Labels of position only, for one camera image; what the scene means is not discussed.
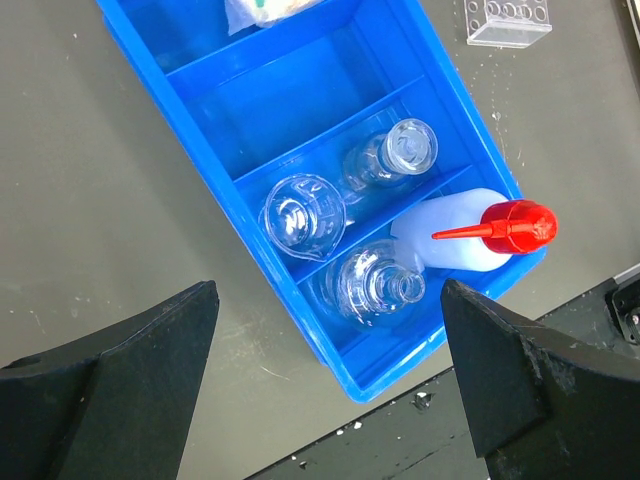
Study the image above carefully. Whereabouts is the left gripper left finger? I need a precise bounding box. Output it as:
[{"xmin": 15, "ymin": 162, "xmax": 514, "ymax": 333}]
[{"xmin": 1, "ymin": 280, "xmax": 219, "ymax": 479}]

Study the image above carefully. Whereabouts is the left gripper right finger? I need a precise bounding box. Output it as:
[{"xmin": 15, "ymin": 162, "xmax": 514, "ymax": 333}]
[{"xmin": 440, "ymin": 279, "xmax": 639, "ymax": 479}]

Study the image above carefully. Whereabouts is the wash bottle red nozzle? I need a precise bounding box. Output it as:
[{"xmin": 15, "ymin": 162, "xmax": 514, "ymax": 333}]
[{"xmin": 389, "ymin": 187, "xmax": 559, "ymax": 273}]

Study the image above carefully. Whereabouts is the small clear glass dish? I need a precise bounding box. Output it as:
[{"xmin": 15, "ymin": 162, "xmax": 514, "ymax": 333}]
[{"xmin": 315, "ymin": 237, "xmax": 427, "ymax": 330}]

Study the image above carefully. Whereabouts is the clear glass beaker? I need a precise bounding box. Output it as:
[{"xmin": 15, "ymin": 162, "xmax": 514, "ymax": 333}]
[{"xmin": 259, "ymin": 173, "xmax": 347, "ymax": 262}]

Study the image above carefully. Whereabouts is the small stoppered glass bottle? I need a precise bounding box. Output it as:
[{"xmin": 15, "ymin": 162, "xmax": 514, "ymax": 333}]
[{"xmin": 343, "ymin": 118, "xmax": 439, "ymax": 191}]

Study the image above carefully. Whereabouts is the blue compartment plastic bin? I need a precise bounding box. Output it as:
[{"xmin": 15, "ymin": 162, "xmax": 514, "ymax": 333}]
[{"xmin": 100, "ymin": 1, "xmax": 545, "ymax": 403}]

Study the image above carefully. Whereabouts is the plastic bag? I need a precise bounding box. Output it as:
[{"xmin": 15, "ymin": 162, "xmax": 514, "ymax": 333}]
[{"xmin": 224, "ymin": 0, "xmax": 318, "ymax": 35}]

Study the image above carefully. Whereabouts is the clear acrylic tube rack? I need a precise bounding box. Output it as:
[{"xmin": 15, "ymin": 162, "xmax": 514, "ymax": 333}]
[{"xmin": 463, "ymin": 0, "xmax": 552, "ymax": 49}]

